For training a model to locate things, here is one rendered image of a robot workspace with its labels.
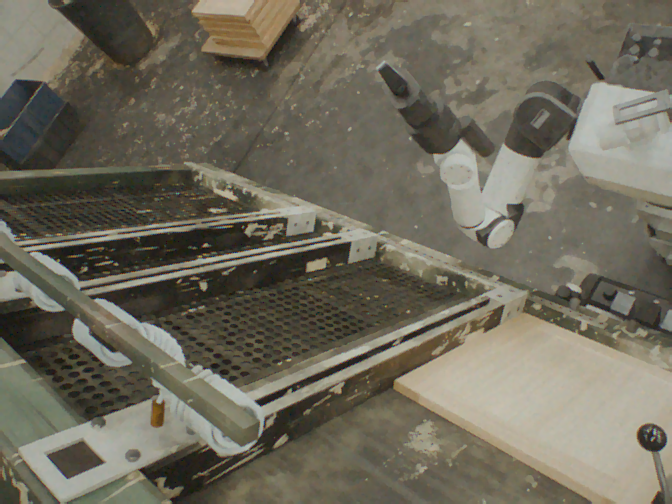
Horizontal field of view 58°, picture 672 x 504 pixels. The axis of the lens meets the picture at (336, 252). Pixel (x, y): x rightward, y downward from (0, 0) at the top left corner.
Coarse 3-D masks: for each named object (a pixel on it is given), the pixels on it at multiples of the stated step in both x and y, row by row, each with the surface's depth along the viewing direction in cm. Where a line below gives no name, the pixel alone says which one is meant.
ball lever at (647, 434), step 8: (648, 424) 82; (656, 424) 82; (640, 432) 82; (648, 432) 81; (656, 432) 80; (664, 432) 81; (640, 440) 81; (648, 440) 80; (656, 440) 80; (664, 440) 80; (648, 448) 81; (656, 448) 80; (656, 456) 81; (656, 464) 81; (656, 472) 82; (664, 480) 81; (664, 488) 81; (664, 496) 81
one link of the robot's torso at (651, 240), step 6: (648, 234) 183; (648, 240) 186; (654, 240) 184; (660, 240) 183; (666, 240) 182; (654, 246) 188; (660, 246) 186; (666, 246) 191; (660, 252) 190; (666, 252) 195; (666, 258) 198
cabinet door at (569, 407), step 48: (480, 336) 134; (528, 336) 139; (576, 336) 143; (432, 384) 111; (480, 384) 114; (528, 384) 117; (576, 384) 120; (624, 384) 124; (480, 432) 100; (528, 432) 101; (576, 432) 103; (624, 432) 106; (576, 480) 90; (624, 480) 92
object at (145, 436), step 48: (96, 336) 65; (144, 336) 67; (384, 336) 114; (432, 336) 118; (288, 384) 93; (336, 384) 96; (384, 384) 108; (96, 432) 70; (144, 432) 71; (192, 432) 72; (288, 432) 90; (48, 480) 62; (96, 480) 63; (192, 480) 77
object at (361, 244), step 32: (0, 224) 98; (224, 256) 141; (256, 256) 145; (288, 256) 151; (320, 256) 160; (352, 256) 171; (0, 288) 100; (96, 288) 114; (128, 288) 118; (160, 288) 123; (192, 288) 130; (224, 288) 137; (0, 320) 100; (32, 320) 105; (64, 320) 109
